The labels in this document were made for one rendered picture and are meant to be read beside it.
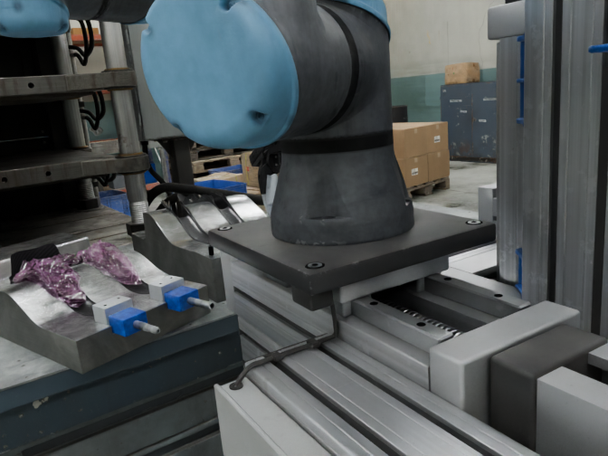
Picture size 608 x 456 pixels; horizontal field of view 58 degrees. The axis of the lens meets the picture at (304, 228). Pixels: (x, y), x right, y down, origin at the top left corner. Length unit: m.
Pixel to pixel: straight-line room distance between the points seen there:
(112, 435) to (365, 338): 0.69
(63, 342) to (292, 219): 0.50
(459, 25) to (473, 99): 1.38
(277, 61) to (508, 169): 0.35
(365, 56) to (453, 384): 0.28
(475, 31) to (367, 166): 8.41
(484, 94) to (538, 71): 7.58
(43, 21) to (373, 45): 0.32
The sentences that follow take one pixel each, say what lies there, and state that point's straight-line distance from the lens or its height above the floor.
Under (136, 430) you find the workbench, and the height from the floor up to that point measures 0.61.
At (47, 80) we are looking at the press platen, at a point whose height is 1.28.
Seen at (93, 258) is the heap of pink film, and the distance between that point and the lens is 1.13.
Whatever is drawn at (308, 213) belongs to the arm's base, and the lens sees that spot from 0.52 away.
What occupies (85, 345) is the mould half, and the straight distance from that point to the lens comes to 0.90.
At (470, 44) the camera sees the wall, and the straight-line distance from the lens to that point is 8.96.
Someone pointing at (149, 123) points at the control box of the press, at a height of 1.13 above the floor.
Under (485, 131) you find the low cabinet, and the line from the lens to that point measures 8.16.
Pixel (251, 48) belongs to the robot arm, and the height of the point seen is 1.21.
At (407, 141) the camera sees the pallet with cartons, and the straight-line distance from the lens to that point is 5.71.
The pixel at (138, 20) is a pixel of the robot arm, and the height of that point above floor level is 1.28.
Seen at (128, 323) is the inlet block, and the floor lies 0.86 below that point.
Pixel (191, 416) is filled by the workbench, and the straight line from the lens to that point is 1.14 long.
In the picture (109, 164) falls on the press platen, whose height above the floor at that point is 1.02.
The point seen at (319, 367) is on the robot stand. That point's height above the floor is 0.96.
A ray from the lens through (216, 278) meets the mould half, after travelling 1.07.
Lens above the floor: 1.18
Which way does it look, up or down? 14 degrees down
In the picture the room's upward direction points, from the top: 5 degrees counter-clockwise
